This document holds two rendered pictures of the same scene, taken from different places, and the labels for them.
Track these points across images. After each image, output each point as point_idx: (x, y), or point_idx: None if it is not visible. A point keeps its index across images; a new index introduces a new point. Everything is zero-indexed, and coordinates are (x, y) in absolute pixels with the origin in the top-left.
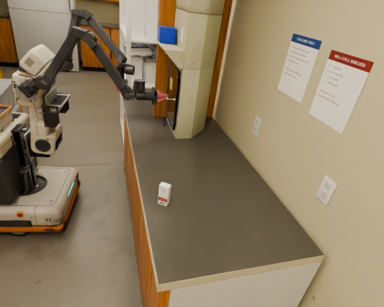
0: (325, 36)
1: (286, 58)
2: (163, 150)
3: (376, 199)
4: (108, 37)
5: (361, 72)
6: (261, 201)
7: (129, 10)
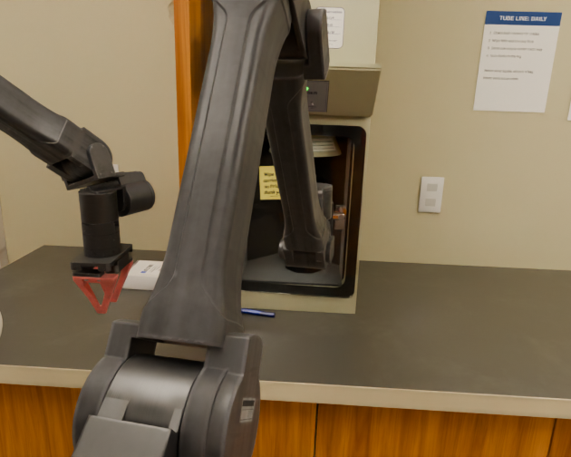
0: (565, 5)
1: (482, 54)
2: (429, 341)
3: None
4: None
5: None
6: None
7: None
